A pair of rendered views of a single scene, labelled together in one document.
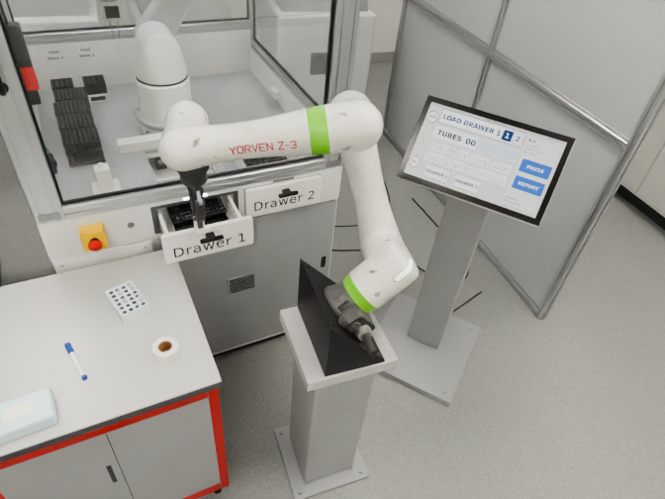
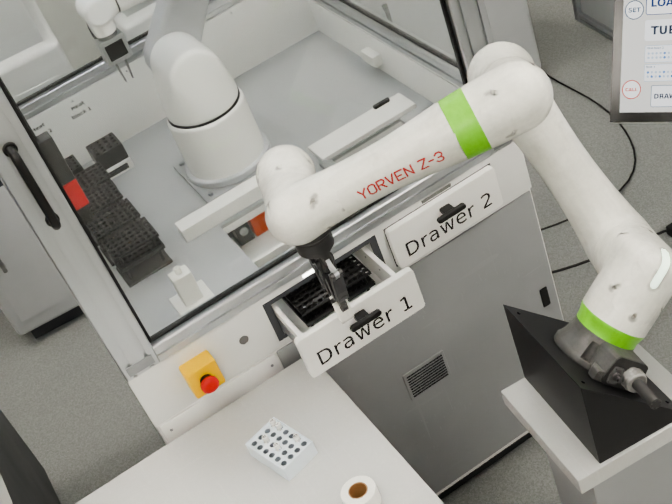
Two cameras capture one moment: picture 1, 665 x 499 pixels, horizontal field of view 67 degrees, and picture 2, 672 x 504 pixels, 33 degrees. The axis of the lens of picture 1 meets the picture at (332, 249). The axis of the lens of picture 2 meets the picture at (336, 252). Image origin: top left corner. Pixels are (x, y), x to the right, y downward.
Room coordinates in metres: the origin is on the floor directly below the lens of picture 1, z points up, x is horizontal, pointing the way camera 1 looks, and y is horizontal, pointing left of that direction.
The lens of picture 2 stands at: (-0.52, -0.06, 2.44)
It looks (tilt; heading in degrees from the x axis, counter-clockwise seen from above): 38 degrees down; 15
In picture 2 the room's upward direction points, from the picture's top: 22 degrees counter-clockwise
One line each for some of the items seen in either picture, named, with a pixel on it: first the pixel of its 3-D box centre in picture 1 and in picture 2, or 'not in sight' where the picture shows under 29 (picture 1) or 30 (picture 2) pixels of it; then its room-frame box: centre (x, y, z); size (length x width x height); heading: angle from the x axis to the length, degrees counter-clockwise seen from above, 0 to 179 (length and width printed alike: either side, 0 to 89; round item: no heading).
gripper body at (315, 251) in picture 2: (194, 182); (317, 250); (1.17, 0.41, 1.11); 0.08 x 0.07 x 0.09; 30
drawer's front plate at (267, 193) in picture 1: (284, 195); (445, 216); (1.49, 0.20, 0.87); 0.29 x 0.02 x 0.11; 120
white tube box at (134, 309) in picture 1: (128, 301); (281, 448); (0.99, 0.60, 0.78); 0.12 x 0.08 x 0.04; 45
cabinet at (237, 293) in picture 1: (189, 231); (313, 321); (1.77, 0.67, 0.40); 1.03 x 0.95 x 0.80; 120
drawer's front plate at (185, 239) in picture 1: (209, 239); (360, 322); (1.21, 0.40, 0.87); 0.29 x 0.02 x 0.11; 120
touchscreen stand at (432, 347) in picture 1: (444, 271); not in sight; (1.57, -0.48, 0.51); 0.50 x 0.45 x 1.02; 156
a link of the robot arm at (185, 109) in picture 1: (187, 129); (288, 183); (1.16, 0.41, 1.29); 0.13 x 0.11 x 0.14; 11
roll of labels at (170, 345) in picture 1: (165, 350); (360, 496); (0.83, 0.43, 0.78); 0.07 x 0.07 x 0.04
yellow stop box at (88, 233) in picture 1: (93, 238); (202, 375); (1.15, 0.75, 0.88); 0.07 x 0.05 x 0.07; 120
